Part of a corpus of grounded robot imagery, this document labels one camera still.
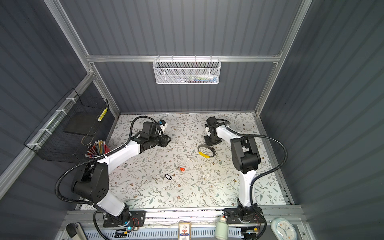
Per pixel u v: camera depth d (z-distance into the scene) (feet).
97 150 2.79
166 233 2.32
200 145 3.33
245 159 1.80
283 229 2.23
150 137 2.31
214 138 2.83
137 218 2.37
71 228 2.21
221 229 2.12
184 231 2.27
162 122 2.65
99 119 2.60
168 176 2.86
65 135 2.36
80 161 2.65
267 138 1.63
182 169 2.96
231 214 2.41
